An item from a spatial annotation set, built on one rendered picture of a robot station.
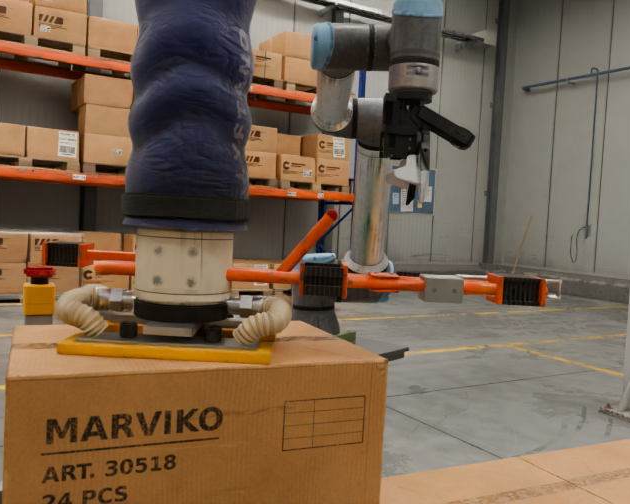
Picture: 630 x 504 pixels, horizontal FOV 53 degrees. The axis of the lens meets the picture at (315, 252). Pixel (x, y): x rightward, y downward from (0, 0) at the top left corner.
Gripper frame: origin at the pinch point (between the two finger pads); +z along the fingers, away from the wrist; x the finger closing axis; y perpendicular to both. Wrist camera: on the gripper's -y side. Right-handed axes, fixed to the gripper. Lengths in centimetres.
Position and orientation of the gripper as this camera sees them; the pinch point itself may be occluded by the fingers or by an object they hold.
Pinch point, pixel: (417, 205)
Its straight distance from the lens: 118.3
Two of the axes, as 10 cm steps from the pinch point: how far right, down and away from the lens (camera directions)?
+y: -10.0, -0.5, -0.2
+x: 0.1, 0.5, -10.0
